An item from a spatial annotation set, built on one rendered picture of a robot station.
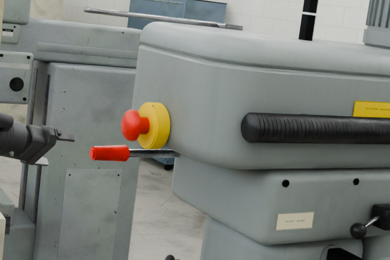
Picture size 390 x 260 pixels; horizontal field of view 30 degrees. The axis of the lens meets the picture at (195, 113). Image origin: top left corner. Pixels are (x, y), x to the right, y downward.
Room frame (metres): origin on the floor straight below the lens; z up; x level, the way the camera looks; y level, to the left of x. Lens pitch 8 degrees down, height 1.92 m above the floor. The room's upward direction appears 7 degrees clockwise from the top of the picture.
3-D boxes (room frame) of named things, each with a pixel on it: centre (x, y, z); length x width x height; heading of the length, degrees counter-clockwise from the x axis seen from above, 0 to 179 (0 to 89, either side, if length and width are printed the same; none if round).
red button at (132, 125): (0.90, 0.07, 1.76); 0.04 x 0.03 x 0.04; 32
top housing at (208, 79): (1.05, -0.15, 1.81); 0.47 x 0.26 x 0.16; 122
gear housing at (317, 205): (1.06, -0.18, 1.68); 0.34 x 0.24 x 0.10; 122
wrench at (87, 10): (1.06, 0.06, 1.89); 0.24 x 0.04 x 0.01; 120
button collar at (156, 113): (0.92, 0.05, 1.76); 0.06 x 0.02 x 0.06; 32
